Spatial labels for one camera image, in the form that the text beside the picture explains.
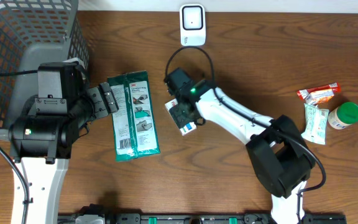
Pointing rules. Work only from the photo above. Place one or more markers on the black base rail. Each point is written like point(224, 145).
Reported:
point(135, 218)

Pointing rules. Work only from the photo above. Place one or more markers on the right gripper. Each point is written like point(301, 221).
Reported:
point(178, 116)

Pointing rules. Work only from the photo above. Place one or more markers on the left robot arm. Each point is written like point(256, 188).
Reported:
point(42, 137)

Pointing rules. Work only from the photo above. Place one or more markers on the grey plastic mesh basket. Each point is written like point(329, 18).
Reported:
point(31, 33)

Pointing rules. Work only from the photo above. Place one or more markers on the white green box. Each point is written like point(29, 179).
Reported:
point(189, 127)

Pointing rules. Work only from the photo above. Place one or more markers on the large green box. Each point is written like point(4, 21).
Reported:
point(135, 134)

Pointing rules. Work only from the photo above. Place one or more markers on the orange small box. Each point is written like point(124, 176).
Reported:
point(318, 97)

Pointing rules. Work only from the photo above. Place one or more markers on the red stick sachet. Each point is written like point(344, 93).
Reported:
point(302, 94)

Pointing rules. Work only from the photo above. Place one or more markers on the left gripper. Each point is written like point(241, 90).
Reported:
point(97, 96)

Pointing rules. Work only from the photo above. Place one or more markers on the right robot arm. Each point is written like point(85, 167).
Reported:
point(279, 156)

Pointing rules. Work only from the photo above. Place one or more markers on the green lid jar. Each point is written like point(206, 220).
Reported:
point(343, 116)

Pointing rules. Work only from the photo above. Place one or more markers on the teal snack packet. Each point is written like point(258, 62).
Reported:
point(316, 121)

